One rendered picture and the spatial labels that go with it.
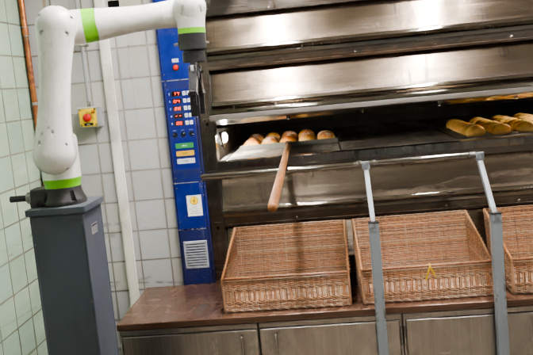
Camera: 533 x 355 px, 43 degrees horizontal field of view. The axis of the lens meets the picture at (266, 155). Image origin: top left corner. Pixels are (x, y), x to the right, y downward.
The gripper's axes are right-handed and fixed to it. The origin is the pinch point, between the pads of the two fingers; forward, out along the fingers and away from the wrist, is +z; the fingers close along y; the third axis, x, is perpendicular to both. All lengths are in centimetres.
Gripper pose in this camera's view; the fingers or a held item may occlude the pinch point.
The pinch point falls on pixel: (198, 111)
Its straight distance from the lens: 228.2
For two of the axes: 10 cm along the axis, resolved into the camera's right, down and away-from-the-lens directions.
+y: -0.3, 1.2, -9.9
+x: 10.0, -0.7, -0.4
